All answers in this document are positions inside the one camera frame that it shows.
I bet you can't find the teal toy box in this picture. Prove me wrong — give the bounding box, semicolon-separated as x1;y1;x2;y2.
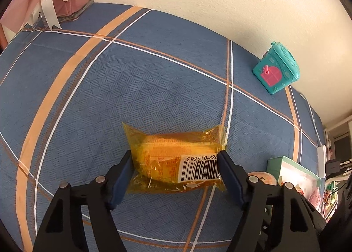
253;42;300;95

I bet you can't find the white power cable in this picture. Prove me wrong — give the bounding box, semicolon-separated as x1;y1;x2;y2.
298;93;323;147

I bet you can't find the yellow clear snack packet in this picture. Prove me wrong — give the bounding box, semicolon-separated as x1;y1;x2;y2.
122;122;227;193

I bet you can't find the pink snack packet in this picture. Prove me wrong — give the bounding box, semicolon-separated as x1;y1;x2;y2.
309;189;325;209

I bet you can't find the black plug adapter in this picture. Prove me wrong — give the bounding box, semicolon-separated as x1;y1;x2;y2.
325;159;341;174

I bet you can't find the pile of printed packets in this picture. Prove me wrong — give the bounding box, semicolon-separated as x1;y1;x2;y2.
322;181;341;217

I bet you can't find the blue plaid tablecloth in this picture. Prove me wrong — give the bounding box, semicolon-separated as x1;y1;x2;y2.
0;2;325;252

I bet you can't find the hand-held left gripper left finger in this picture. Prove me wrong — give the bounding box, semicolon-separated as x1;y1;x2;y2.
32;150;135;252

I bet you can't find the green-rimmed white tray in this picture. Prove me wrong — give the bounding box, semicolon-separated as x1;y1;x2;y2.
266;156;322;214

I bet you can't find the white power strip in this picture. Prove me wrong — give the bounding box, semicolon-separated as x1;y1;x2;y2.
317;144;328;178

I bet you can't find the cream jelly cup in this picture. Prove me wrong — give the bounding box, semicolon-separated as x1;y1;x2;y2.
247;171;278;187

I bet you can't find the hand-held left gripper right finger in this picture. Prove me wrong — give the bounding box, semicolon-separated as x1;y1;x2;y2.
217;150;322;252

